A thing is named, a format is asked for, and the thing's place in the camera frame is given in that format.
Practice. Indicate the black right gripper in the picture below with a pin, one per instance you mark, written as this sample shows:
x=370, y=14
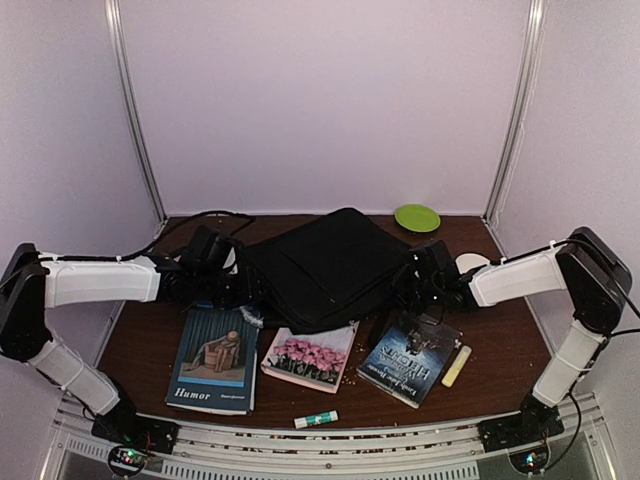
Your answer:
x=418, y=309

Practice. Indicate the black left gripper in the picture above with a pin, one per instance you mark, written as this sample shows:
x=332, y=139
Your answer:
x=246, y=295

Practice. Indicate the black student backpack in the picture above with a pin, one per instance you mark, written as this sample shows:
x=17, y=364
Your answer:
x=334, y=269

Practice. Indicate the pink roses Designer Fate book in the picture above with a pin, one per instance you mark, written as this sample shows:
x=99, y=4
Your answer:
x=315, y=361

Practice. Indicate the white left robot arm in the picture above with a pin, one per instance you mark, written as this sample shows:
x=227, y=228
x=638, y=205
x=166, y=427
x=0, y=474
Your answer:
x=35, y=282

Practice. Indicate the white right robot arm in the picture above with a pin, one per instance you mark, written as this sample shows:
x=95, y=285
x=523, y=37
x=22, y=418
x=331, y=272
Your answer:
x=580, y=274

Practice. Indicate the white bowl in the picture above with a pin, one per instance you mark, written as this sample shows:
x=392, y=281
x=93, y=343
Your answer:
x=467, y=262

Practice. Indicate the green plate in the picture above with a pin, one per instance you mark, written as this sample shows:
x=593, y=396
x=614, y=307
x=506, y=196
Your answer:
x=417, y=218

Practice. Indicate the dark Wuthering Heights book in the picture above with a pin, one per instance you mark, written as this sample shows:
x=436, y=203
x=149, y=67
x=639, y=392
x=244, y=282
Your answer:
x=410, y=357

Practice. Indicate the yellow highlighter marker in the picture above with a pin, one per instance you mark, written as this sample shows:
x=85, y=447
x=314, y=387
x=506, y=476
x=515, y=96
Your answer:
x=456, y=367

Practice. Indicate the blue Humor book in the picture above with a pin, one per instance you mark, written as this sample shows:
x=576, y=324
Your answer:
x=215, y=368

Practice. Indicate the green white glue stick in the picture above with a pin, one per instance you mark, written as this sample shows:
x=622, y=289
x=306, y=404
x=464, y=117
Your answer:
x=316, y=419

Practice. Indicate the left aluminium frame post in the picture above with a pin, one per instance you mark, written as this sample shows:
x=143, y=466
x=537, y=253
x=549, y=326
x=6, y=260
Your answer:
x=118, y=42

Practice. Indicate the aluminium frame post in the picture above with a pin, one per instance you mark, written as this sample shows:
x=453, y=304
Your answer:
x=118, y=42
x=522, y=97

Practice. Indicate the right aluminium frame post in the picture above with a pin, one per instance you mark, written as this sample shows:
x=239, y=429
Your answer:
x=522, y=97

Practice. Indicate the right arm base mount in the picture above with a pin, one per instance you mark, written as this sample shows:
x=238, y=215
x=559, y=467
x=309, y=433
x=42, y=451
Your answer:
x=517, y=430

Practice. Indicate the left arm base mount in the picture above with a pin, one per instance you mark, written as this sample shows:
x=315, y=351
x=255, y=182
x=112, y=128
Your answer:
x=143, y=433

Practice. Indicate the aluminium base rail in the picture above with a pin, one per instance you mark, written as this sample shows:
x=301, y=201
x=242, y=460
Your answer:
x=444, y=450

